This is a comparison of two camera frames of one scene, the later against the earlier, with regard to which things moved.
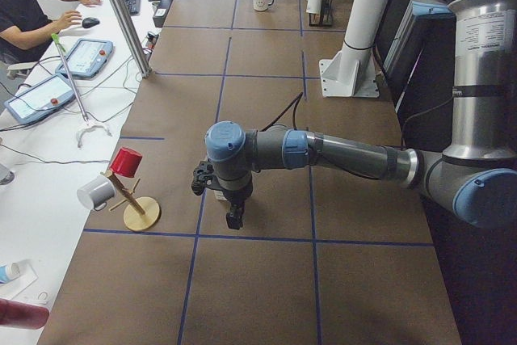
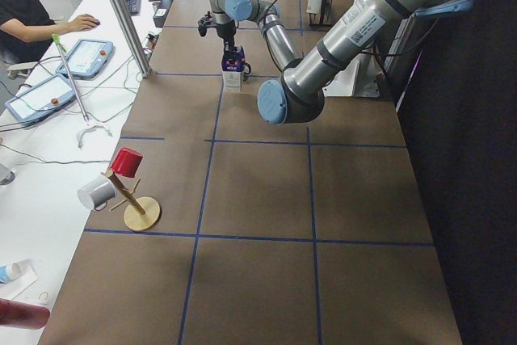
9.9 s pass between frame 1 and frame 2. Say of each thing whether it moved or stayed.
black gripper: moved
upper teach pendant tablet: stayed
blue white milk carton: moved
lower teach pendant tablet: stayed
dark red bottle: stayed
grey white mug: stayed
